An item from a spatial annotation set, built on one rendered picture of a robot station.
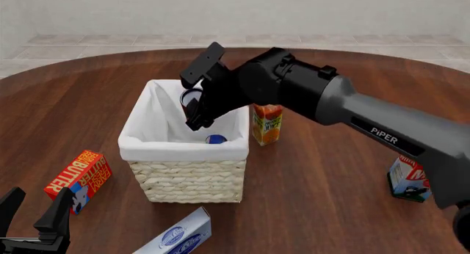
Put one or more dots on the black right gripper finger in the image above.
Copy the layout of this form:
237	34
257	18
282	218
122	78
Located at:
198	117

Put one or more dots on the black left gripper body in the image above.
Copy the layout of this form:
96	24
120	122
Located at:
33	245

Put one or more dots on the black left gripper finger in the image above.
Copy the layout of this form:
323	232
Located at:
55	212
10	210

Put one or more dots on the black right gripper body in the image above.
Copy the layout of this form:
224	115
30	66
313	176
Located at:
224	94

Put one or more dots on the grey and black right robot arm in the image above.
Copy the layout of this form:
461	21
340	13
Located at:
367	111

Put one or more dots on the blue alphabet soup tin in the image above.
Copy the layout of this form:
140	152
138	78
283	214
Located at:
216	139

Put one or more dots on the woven basket with white liner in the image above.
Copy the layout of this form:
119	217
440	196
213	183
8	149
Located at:
183	166

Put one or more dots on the black flat plate on stalk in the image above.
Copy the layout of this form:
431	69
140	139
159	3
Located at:
203	62

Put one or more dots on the red butter box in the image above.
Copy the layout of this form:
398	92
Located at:
79	177

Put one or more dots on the orange juice carton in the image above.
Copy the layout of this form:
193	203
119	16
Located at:
267	124

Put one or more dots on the white and blue cream cheese box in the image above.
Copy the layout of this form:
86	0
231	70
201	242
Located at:
180	234

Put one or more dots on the red and white milk carton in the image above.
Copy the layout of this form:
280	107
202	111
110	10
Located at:
405	179

